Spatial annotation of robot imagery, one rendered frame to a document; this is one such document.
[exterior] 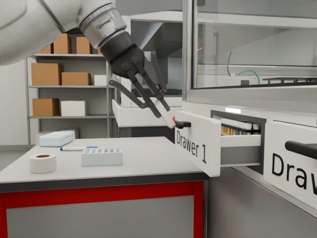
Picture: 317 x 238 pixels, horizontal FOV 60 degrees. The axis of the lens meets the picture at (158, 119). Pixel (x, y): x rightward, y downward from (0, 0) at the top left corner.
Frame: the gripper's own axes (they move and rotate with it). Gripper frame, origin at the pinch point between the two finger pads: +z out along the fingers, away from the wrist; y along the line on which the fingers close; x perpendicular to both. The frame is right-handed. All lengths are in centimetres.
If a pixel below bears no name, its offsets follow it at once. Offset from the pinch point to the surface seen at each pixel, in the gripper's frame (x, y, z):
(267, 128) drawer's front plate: -17.8, 11.7, 10.0
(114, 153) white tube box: 20.6, -16.9, 4.6
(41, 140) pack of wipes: 54, -40, -11
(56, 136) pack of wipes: 54, -35, -9
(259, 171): -12.9, 7.8, 18.6
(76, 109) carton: 378, -62, -19
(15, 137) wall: 436, -178, -39
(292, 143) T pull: -29.5, 8.5, 8.3
